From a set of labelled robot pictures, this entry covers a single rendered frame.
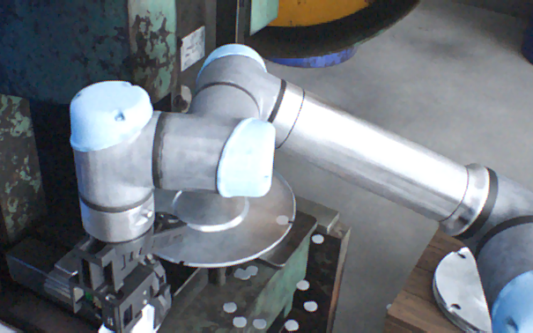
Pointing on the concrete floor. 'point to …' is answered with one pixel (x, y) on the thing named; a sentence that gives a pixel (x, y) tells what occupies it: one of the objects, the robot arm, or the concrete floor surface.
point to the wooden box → (423, 293)
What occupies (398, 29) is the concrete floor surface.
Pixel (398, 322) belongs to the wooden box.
